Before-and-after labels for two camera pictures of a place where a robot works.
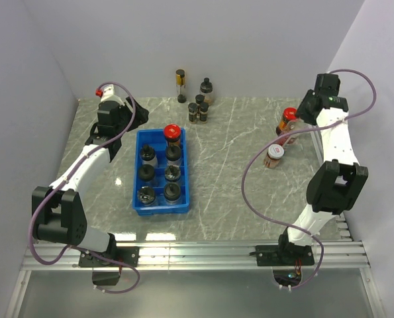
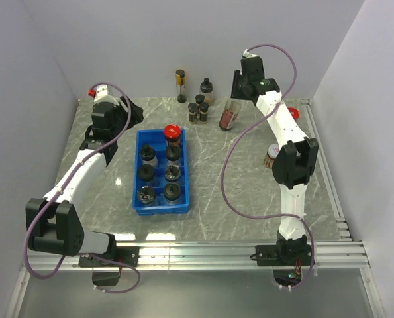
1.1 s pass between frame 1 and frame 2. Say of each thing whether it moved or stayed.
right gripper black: moved
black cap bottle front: stayed
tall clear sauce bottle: moved
